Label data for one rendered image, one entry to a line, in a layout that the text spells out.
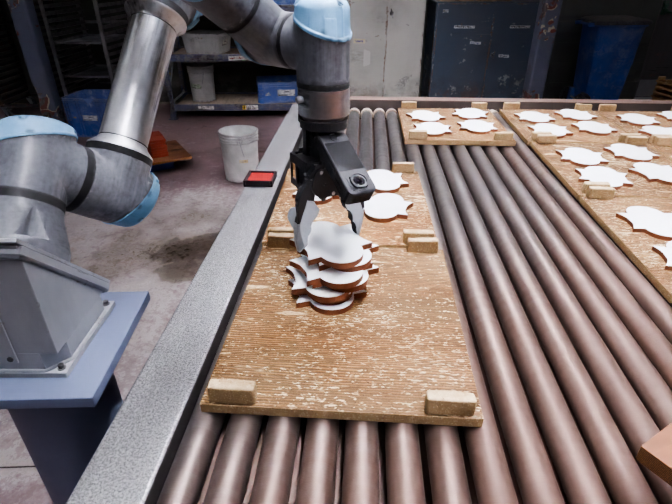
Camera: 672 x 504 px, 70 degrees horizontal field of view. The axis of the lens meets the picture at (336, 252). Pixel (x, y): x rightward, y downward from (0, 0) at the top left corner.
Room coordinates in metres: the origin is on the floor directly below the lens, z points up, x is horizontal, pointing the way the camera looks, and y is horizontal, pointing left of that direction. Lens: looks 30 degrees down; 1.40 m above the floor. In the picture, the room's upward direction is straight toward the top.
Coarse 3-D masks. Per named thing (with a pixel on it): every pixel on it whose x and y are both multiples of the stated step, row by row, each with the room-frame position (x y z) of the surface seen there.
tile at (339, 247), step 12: (312, 228) 0.73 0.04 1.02; (324, 228) 0.73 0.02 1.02; (336, 228) 0.73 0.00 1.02; (348, 228) 0.73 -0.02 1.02; (312, 240) 0.69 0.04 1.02; (324, 240) 0.69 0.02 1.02; (336, 240) 0.69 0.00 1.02; (348, 240) 0.69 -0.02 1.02; (360, 240) 0.70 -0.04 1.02; (312, 252) 0.66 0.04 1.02; (324, 252) 0.66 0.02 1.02; (336, 252) 0.66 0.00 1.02; (348, 252) 0.66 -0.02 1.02; (360, 252) 0.66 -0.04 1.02; (312, 264) 0.64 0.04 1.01; (324, 264) 0.64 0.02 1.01; (336, 264) 0.63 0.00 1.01; (348, 264) 0.63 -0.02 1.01
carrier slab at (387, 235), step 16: (288, 176) 1.19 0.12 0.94; (416, 176) 1.19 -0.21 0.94; (288, 192) 1.09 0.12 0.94; (400, 192) 1.09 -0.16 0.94; (416, 192) 1.09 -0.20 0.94; (288, 208) 0.99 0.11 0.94; (320, 208) 0.99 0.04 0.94; (336, 208) 0.99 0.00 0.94; (416, 208) 0.99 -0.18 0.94; (272, 224) 0.91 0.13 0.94; (288, 224) 0.91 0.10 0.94; (368, 224) 0.91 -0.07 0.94; (384, 224) 0.91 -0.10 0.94; (400, 224) 0.91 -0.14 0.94; (416, 224) 0.91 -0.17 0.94; (432, 224) 0.92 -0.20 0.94; (368, 240) 0.84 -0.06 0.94; (384, 240) 0.84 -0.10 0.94; (400, 240) 0.84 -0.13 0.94
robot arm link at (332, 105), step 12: (300, 96) 0.69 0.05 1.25; (312, 96) 0.68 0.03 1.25; (324, 96) 0.67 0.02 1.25; (336, 96) 0.68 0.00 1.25; (348, 96) 0.70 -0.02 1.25; (300, 108) 0.69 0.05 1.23; (312, 108) 0.68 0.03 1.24; (324, 108) 0.67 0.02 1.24; (336, 108) 0.68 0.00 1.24; (348, 108) 0.70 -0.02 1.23; (312, 120) 0.68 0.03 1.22; (324, 120) 0.68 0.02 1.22; (336, 120) 0.69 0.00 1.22
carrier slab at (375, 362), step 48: (288, 288) 0.68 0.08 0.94; (384, 288) 0.68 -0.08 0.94; (432, 288) 0.68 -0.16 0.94; (240, 336) 0.55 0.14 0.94; (288, 336) 0.55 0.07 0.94; (336, 336) 0.55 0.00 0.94; (384, 336) 0.55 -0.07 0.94; (432, 336) 0.55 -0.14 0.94; (288, 384) 0.46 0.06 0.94; (336, 384) 0.46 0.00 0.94; (384, 384) 0.46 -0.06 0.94; (432, 384) 0.46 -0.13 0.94
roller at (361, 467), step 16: (368, 112) 1.91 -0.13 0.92; (368, 128) 1.69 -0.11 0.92; (368, 144) 1.51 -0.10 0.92; (368, 160) 1.36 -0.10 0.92; (352, 432) 0.40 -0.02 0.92; (368, 432) 0.40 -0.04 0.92; (352, 448) 0.37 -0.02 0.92; (368, 448) 0.37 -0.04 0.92; (352, 464) 0.35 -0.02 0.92; (368, 464) 0.35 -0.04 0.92; (352, 480) 0.33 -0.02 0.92; (368, 480) 0.33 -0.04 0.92; (352, 496) 0.31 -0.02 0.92; (368, 496) 0.31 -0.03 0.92
